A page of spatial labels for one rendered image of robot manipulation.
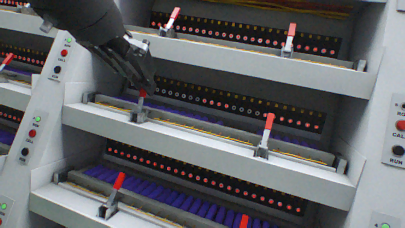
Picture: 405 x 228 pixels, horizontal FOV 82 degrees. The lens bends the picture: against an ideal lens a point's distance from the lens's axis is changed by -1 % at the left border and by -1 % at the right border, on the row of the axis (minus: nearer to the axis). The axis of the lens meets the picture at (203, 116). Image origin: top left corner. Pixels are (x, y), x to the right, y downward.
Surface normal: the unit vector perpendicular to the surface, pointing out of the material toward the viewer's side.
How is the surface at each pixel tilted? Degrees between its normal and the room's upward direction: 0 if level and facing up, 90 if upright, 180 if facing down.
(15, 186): 90
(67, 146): 90
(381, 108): 90
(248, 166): 110
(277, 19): 90
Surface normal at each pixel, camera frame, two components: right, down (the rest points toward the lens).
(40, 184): 0.94, 0.24
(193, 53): -0.29, 0.14
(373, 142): -0.20, -0.21
